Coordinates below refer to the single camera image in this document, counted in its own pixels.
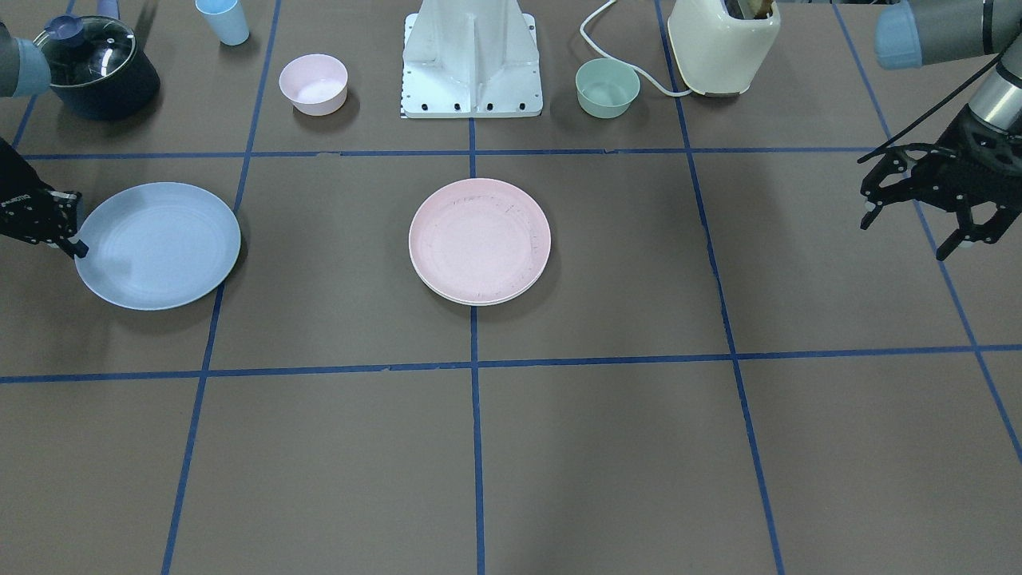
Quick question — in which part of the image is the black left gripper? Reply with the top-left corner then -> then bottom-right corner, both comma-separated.
860,106 -> 1021,261

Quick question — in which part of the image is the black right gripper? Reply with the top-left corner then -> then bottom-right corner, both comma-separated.
1,139 -> 90,259

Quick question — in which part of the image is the light blue plate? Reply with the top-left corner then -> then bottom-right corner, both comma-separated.
74,182 -> 242,312

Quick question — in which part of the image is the pink plate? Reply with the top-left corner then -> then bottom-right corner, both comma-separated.
408,178 -> 553,277
415,267 -> 546,307

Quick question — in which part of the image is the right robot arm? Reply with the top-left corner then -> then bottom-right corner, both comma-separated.
1,25 -> 89,259

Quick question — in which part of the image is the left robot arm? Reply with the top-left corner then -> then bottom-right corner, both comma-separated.
860,1 -> 1021,261

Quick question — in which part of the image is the dark blue lidded pot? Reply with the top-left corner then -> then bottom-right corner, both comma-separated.
33,1 -> 161,121

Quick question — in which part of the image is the cream toaster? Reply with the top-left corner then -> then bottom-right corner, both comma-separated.
667,1 -> 782,97

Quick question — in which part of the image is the light blue cup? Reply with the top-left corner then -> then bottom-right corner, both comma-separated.
195,0 -> 251,46

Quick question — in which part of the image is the pink bowl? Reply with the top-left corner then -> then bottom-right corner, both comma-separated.
278,54 -> 349,117

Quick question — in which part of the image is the green bowl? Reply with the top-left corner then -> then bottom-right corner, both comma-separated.
574,58 -> 641,119

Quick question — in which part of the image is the white toaster cable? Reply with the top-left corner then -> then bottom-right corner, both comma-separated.
580,0 -> 692,98

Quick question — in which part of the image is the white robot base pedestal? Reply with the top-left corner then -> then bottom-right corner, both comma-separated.
401,1 -> 544,119

